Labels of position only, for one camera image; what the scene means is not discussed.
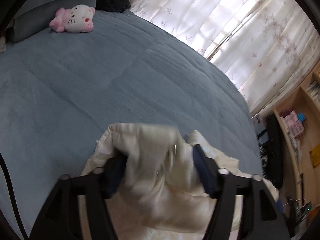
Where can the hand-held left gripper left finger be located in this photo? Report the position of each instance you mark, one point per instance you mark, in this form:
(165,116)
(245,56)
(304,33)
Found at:
(115,177)

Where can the pink plush cat toy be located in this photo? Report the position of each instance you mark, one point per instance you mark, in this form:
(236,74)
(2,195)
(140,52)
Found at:
(75,17)

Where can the white floral curtain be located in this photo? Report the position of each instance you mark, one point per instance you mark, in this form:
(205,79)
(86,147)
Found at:
(175,10)
(275,55)

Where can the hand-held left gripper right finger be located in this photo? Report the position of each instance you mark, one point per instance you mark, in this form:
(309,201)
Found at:
(203,175)

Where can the yellow cloth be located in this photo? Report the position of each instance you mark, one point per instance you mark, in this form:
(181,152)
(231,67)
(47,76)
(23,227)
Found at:
(315,157)

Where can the blue bed blanket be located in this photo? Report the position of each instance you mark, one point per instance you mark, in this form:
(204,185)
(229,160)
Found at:
(100,80)

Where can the wooden shelf unit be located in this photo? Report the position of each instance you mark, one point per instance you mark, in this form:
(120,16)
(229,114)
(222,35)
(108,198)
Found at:
(295,100)

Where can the small blue box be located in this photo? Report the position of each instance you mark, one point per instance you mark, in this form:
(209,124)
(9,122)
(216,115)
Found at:
(302,117)

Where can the white puffer jacket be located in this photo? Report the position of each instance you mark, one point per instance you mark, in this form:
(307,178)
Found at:
(155,180)

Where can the white cardboard box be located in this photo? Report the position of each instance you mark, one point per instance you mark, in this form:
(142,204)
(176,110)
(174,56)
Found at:
(257,123)

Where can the black white patterned cloth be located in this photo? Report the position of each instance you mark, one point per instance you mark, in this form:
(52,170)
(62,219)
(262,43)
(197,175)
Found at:
(263,157)

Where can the pink mini drawer unit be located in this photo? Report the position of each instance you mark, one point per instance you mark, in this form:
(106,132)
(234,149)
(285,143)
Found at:
(295,127)

